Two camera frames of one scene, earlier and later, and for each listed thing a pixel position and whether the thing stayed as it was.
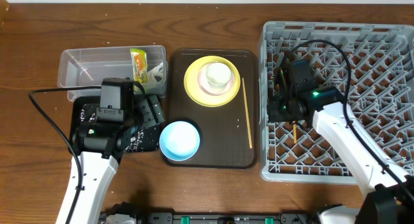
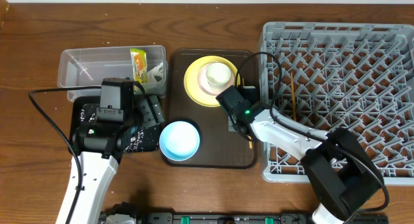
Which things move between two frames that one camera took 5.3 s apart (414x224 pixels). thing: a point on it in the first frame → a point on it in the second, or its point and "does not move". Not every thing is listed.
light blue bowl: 179,141 does not move
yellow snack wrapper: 139,65 does not move
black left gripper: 153,113 does not move
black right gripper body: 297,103 → 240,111
